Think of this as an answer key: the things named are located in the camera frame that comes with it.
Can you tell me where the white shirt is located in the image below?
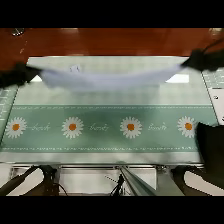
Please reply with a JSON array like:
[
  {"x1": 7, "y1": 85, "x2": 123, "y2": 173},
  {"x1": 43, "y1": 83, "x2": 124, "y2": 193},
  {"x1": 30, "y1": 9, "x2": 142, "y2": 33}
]
[{"x1": 39, "y1": 62, "x2": 185, "y2": 93}]

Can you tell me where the black cable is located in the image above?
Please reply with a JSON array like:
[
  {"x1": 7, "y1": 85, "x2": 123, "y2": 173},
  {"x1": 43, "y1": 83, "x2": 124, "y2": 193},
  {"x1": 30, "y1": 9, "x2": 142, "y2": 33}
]
[{"x1": 109, "y1": 173, "x2": 127, "y2": 197}]

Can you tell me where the silver frame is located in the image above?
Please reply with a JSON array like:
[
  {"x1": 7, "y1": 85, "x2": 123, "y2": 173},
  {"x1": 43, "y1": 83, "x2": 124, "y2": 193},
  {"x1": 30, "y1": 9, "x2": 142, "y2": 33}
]
[{"x1": 0, "y1": 70, "x2": 224, "y2": 197}]

